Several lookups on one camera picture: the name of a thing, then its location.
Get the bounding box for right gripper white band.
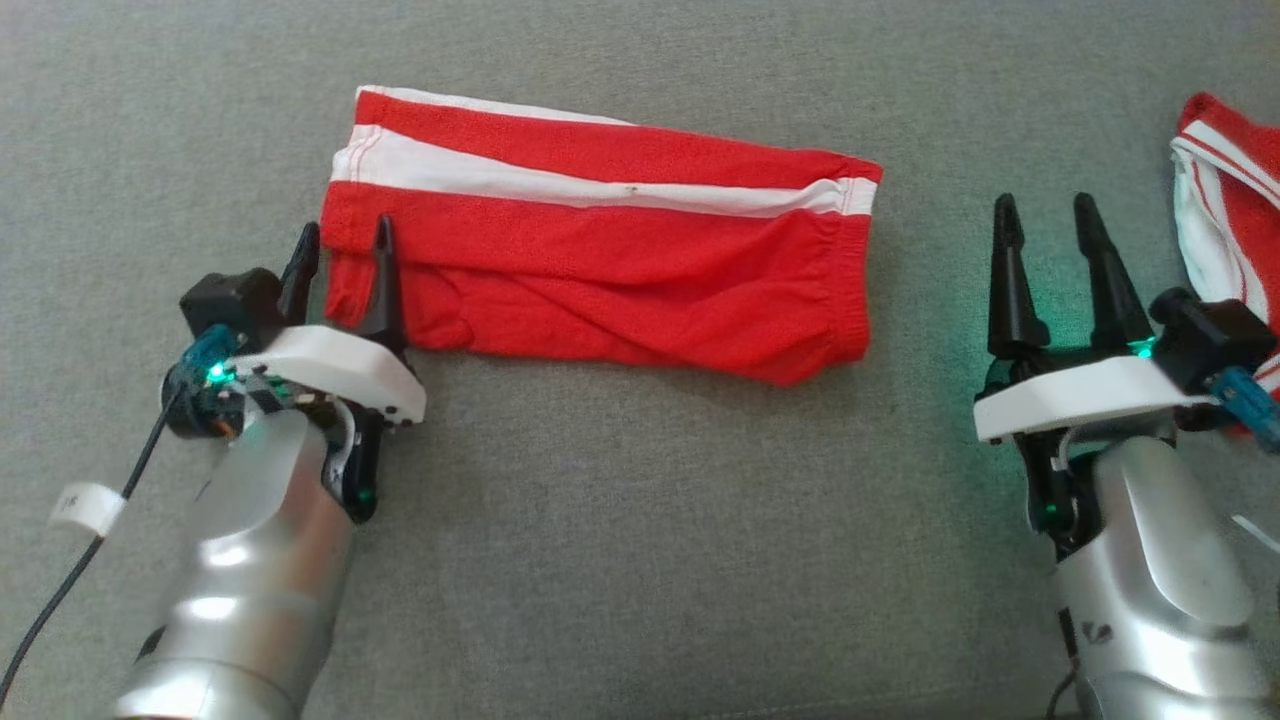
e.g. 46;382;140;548
973;192;1217;445

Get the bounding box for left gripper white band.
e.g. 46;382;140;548
190;214;429;430

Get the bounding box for red jersey white striped panels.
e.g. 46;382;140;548
1170;92;1280;437

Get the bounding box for red shorts wide white stripe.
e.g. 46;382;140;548
320;85;885;389

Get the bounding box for grey fabric sofa seat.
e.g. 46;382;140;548
0;0;1280;720

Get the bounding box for blue left cable connector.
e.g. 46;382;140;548
180;325;252;387

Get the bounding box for blue cable connector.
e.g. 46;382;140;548
1205;365;1280;452
180;325;252;387

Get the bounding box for blue right cable connector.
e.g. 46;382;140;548
1205;365;1280;452

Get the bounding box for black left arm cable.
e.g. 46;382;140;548
0;372;246;703

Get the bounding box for thin white right cable tie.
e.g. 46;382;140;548
1232;513;1280;555

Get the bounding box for white left cable label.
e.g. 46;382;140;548
48;482;128;538

